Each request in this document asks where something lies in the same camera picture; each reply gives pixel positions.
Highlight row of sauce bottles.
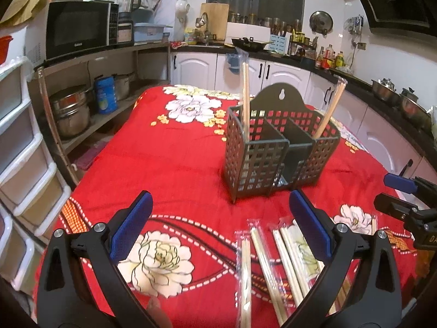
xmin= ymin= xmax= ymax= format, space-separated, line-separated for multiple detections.
xmin=314 ymin=44 xmax=346 ymax=71

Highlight black range hood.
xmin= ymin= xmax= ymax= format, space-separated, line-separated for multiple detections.
xmin=343 ymin=0 xmax=437 ymax=36

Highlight steel mixing bowl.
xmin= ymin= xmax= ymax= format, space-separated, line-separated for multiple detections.
xmin=370 ymin=80 xmax=400 ymax=105

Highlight blue cutlery caddy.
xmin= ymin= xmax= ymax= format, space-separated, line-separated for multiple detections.
xmin=270 ymin=33 xmax=291 ymax=55

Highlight wooden cutting board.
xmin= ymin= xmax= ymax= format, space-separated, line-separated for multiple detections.
xmin=200 ymin=3 xmax=230 ymax=42

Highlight metal kitchen faucet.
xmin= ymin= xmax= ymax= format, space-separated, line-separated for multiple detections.
xmin=196 ymin=12 xmax=219 ymax=46

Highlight black wok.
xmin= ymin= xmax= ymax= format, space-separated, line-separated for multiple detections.
xmin=231 ymin=36 xmax=274 ymax=52

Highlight small steel pot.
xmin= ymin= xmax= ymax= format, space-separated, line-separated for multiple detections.
xmin=113 ymin=72 xmax=135 ymax=101

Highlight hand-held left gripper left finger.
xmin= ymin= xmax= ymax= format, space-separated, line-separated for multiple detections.
xmin=36 ymin=191 xmax=171 ymax=328

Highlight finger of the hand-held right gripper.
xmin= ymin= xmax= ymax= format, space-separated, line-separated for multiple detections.
xmin=374 ymin=193 xmax=424 ymax=220
xmin=383 ymin=173 xmax=437 ymax=195

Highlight red plastic basin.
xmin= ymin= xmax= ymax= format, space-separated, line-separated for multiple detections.
xmin=0 ymin=36 xmax=14 ymax=64

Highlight black spice rack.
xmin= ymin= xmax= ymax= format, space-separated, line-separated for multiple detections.
xmin=290 ymin=31 xmax=318 ymax=57

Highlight white kitchen cabinets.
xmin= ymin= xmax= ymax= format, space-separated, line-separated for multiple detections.
xmin=171 ymin=51 xmax=437 ymax=206

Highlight wooden shelf unit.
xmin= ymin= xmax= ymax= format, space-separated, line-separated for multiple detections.
xmin=27 ymin=41 xmax=171 ymax=185

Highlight large steel stockpot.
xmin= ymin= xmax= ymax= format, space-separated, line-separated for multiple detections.
xmin=49 ymin=85 xmax=93 ymax=139

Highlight red floral blanket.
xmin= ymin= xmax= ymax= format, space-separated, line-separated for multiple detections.
xmin=32 ymin=84 xmax=424 ymax=328

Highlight pink plastic box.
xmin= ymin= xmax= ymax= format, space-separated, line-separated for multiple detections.
xmin=73 ymin=140 xmax=108 ymax=169

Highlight black blender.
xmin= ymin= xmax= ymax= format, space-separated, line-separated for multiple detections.
xmin=114 ymin=0 xmax=142 ymax=43

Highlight white countertop box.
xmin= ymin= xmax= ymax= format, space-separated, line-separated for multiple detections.
xmin=226 ymin=22 xmax=272 ymax=46

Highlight blue plastic bag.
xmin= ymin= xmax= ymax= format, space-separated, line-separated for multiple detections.
xmin=225 ymin=52 xmax=244 ymax=75

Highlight steel pot lid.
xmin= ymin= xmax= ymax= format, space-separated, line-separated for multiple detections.
xmin=309 ymin=11 xmax=333 ymax=36

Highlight blue tin can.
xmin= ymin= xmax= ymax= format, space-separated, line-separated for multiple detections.
xmin=94 ymin=75 xmax=118 ymax=115

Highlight dark grey slotted utensil holder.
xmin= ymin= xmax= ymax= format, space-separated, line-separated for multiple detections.
xmin=221 ymin=83 xmax=342 ymax=201

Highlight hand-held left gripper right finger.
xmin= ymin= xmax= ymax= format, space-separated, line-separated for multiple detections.
xmin=280 ymin=189 xmax=403 ymax=328

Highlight row of steel cups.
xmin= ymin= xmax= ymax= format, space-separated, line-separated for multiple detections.
xmin=229 ymin=13 xmax=303 ymax=31

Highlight white plastic drawer unit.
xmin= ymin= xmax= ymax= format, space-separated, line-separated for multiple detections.
xmin=0 ymin=55 xmax=72 ymax=294

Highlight black microwave oven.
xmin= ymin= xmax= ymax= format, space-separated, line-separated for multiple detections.
xmin=45 ymin=1 xmax=120 ymax=60

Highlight hanging knife rack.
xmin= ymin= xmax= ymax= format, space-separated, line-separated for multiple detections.
xmin=346 ymin=15 xmax=364 ymax=36

